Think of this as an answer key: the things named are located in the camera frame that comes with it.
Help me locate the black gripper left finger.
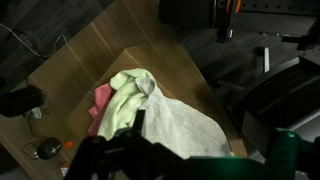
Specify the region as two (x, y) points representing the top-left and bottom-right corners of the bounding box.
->
(64, 109), (188, 180)

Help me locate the grey office chair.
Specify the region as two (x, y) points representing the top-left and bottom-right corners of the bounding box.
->
(229, 54), (320, 158)

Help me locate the light green towel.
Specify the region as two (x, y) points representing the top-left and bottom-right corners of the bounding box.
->
(96, 68), (155, 141)

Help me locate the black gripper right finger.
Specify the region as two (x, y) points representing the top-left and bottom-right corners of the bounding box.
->
(263, 128), (320, 180)

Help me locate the white towel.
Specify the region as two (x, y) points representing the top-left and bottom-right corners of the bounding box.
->
(133, 70), (233, 160)

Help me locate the black cylinder speaker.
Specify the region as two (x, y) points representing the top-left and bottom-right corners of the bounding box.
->
(0, 84), (48, 118)

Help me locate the black round speaker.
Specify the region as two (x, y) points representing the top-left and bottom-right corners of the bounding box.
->
(36, 137), (63, 160)

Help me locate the white paper tag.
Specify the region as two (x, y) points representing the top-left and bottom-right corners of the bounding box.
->
(31, 107), (43, 120)

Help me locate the pink shirt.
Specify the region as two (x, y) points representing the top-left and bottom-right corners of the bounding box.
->
(87, 83), (117, 136)

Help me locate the rubik's cube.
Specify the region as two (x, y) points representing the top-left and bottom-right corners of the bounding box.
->
(60, 162), (72, 177)

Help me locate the black robot stand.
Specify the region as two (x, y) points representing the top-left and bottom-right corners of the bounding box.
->
(159, 0), (320, 43)

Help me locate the large brown cardboard box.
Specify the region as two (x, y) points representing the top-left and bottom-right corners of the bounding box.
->
(66, 43), (248, 159)

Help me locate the thin white cable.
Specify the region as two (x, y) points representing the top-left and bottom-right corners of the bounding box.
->
(0, 23), (68, 60)

